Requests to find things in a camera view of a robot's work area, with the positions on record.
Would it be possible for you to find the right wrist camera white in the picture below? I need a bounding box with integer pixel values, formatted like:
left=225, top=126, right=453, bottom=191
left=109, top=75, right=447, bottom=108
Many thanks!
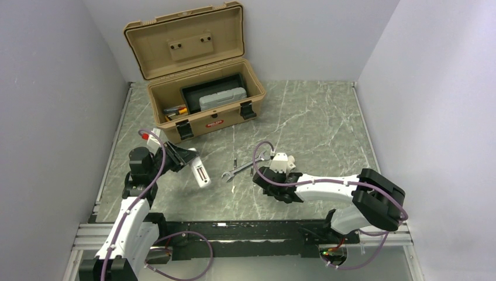
left=269, top=152, right=288, bottom=174

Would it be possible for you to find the tan plastic toolbox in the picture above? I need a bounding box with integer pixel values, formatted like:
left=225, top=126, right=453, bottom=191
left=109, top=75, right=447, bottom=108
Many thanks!
left=123, top=1, right=266, bottom=143

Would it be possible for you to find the silver combination wrench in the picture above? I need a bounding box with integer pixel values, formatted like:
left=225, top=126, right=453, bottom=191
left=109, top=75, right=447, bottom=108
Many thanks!
left=221, top=150, right=270, bottom=183

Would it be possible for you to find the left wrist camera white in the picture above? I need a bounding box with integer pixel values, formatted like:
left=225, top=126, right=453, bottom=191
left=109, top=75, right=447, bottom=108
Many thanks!
left=139, top=128, right=161, bottom=155

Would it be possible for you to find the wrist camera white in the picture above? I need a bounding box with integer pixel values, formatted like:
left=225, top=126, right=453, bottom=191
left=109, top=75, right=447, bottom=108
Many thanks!
left=139, top=128, right=161, bottom=155
left=269, top=152, right=288, bottom=174

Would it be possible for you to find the white pipe elbow fitting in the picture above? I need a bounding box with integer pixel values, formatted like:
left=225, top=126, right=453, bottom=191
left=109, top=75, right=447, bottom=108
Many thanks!
left=287, top=155, right=296, bottom=173

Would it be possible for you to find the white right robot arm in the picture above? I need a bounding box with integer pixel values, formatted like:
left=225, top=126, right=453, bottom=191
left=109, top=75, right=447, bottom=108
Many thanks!
left=253, top=167, right=408, bottom=243

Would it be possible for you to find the white remote control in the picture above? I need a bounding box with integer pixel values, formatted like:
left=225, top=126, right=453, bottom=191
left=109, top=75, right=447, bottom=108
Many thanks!
left=190, top=148, right=212, bottom=189

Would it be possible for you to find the black tray in toolbox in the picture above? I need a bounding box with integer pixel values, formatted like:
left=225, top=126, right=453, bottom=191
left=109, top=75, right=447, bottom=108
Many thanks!
left=180, top=73, right=246, bottom=114

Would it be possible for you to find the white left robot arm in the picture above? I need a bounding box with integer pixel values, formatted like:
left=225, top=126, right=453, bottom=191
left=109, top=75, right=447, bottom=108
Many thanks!
left=78, top=142, right=199, bottom=280

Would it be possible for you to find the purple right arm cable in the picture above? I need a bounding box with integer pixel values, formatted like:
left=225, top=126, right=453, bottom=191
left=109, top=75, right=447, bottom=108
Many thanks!
left=252, top=141, right=409, bottom=271

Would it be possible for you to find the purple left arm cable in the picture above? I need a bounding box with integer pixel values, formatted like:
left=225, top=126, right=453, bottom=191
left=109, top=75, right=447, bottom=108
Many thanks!
left=99, top=129, right=167, bottom=281

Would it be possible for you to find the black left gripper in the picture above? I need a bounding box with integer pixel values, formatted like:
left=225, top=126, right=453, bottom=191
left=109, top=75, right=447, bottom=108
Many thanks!
left=147, top=140, right=199, bottom=180

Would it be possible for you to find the grey plastic bit case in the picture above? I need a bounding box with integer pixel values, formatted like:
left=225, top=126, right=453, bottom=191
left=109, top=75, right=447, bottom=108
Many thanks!
left=199, top=87, right=247, bottom=111

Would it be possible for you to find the orange handled tool in toolbox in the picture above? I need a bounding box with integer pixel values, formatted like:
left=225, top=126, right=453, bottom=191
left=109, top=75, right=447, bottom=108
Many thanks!
left=162, top=105, right=188, bottom=121

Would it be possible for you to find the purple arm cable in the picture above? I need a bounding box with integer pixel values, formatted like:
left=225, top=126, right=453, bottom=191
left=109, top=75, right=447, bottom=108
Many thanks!
left=99, top=129, right=167, bottom=281
left=252, top=141, right=409, bottom=271

